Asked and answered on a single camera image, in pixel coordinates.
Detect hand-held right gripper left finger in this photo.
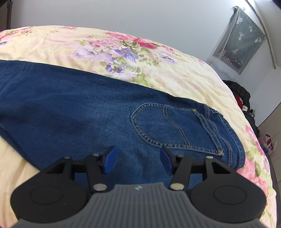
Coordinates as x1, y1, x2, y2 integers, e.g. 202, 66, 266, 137
43, 146, 116, 194

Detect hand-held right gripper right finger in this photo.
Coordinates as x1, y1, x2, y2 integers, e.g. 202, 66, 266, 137
160, 147, 235, 191

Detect blue denim pants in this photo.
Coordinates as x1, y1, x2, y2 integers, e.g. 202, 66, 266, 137
0, 59, 246, 191

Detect yellow floral blanket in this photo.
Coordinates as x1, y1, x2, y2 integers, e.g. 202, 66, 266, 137
0, 26, 277, 228

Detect red and white plastic bag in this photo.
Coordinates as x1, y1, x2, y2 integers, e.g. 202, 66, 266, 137
262, 133, 277, 155

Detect pile of black clothes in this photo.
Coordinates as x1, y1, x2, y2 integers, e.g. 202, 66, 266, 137
223, 80, 260, 136

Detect window with grey curtain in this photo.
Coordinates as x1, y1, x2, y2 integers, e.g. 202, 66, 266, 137
212, 5, 267, 75

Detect thin grey wall strip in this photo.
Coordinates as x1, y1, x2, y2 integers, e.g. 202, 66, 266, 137
245, 0, 276, 69

